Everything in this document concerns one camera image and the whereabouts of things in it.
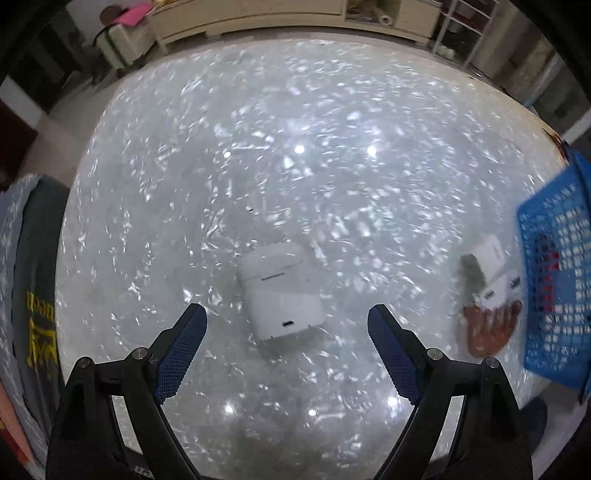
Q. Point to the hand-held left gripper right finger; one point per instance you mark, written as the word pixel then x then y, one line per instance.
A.
pixel 395 355

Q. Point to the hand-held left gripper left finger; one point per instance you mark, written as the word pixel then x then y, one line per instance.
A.
pixel 180 355

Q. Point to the brown wooden hand massager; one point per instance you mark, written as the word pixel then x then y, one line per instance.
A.
pixel 489 332

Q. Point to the white earbud case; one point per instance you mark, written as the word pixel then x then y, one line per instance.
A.
pixel 281 300

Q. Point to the white charger adapter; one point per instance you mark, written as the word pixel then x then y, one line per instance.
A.
pixel 491 258

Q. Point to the blue plastic basket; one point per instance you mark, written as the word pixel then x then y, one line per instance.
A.
pixel 554 191

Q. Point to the cream suitcase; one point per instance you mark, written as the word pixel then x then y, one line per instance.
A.
pixel 124 39

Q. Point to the white metal rack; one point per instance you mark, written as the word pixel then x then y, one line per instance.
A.
pixel 479 37

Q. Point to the white paper roll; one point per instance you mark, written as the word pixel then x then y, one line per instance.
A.
pixel 385 19

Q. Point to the pink folder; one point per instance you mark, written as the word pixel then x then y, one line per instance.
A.
pixel 136 13

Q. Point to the cream tv cabinet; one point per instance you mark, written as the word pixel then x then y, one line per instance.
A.
pixel 277 21

